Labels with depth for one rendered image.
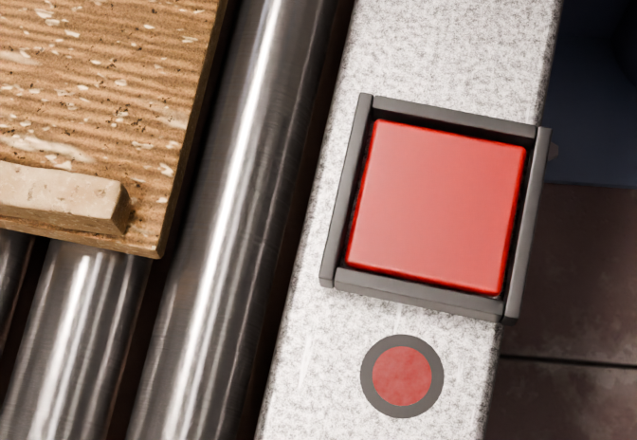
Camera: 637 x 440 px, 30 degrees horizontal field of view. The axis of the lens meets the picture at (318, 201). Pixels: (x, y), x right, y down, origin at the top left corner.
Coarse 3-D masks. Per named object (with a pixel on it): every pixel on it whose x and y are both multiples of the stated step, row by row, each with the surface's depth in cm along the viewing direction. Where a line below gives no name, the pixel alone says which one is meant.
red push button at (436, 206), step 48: (384, 144) 46; (432, 144) 46; (480, 144) 46; (384, 192) 45; (432, 192) 45; (480, 192) 45; (384, 240) 45; (432, 240) 45; (480, 240) 45; (480, 288) 44
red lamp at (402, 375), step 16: (384, 352) 45; (400, 352) 45; (416, 352) 45; (384, 368) 45; (400, 368) 45; (416, 368) 45; (384, 384) 45; (400, 384) 45; (416, 384) 45; (400, 400) 45; (416, 400) 45
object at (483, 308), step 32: (384, 96) 46; (352, 128) 46; (448, 128) 46; (480, 128) 46; (512, 128) 46; (544, 128) 46; (352, 160) 45; (544, 160) 45; (352, 192) 45; (512, 256) 45; (352, 288) 45; (384, 288) 44; (416, 288) 44; (512, 288) 44; (512, 320) 44
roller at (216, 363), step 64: (256, 0) 49; (320, 0) 49; (256, 64) 48; (320, 64) 50; (256, 128) 47; (192, 192) 48; (256, 192) 47; (192, 256) 46; (256, 256) 46; (192, 320) 45; (256, 320) 46; (192, 384) 45
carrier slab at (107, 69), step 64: (0, 0) 47; (64, 0) 47; (128, 0) 47; (192, 0) 47; (0, 64) 47; (64, 64) 47; (128, 64) 46; (192, 64) 46; (0, 128) 46; (64, 128) 46; (128, 128) 46; (192, 128) 47; (128, 192) 45
